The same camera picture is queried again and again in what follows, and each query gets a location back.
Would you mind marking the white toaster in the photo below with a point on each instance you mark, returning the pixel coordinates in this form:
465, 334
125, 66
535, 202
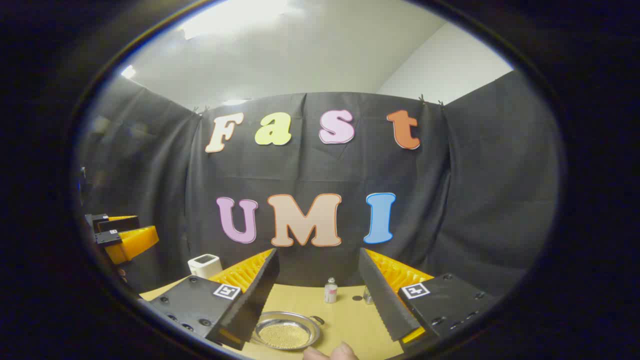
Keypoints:
204, 266

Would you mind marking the small white bottle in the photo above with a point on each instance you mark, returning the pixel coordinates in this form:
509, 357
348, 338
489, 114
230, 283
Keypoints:
330, 292

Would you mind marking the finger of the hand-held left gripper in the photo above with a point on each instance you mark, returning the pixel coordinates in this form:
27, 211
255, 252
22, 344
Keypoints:
132, 242
117, 225

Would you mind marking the stainless steel pot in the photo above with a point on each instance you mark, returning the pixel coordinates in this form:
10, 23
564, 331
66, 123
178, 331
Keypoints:
300, 320

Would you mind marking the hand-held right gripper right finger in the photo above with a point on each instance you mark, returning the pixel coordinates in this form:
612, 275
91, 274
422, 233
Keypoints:
382, 290

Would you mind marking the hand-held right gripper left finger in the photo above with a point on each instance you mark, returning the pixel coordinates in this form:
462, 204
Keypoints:
252, 295

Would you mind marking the pile of soybeans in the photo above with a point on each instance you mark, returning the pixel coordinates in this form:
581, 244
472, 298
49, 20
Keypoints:
285, 336

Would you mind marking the small glass jar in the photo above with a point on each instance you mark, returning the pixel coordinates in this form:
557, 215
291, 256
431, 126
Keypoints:
368, 297

